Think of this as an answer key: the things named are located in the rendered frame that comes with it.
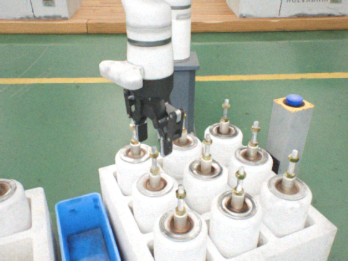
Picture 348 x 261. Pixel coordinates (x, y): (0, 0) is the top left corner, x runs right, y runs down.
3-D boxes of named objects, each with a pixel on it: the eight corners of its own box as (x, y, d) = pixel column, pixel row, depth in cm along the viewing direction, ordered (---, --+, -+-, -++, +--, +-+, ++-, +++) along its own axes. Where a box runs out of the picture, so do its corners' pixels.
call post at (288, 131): (257, 192, 104) (272, 100, 88) (275, 186, 107) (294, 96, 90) (272, 207, 99) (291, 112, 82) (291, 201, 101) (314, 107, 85)
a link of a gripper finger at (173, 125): (168, 111, 54) (163, 138, 58) (176, 117, 54) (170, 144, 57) (180, 105, 56) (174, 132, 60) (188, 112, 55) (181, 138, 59)
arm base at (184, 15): (163, 54, 122) (162, 3, 113) (188, 53, 122) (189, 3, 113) (163, 63, 114) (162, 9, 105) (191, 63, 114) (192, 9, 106)
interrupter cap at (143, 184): (133, 178, 71) (133, 174, 71) (168, 171, 73) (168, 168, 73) (141, 202, 65) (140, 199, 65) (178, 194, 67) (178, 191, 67)
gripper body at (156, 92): (185, 68, 55) (184, 118, 60) (151, 55, 61) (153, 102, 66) (149, 80, 51) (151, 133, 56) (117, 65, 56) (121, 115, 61)
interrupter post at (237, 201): (242, 202, 65) (244, 189, 63) (243, 210, 63) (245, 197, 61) (230, 201, 65) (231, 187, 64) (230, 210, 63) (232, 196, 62)
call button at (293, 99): (281, 102, 87) (283, 95, 86) (294, 99, 89) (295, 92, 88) (292, 109, 84) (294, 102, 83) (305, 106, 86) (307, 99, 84)
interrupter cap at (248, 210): (255, 194, 67) (255, 191, 67) (259, 222, 61) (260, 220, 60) (216, 191, 68) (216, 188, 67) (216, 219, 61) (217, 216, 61)
